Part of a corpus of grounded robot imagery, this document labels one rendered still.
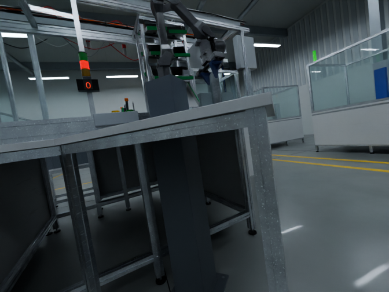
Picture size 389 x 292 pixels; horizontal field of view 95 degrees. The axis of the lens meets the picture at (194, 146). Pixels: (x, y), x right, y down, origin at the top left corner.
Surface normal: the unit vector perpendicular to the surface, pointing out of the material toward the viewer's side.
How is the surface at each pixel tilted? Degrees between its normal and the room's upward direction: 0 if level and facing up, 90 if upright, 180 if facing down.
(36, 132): 90
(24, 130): 90
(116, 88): 90
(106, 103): 90
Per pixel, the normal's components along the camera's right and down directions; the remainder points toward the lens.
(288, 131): 0.34, 0.00
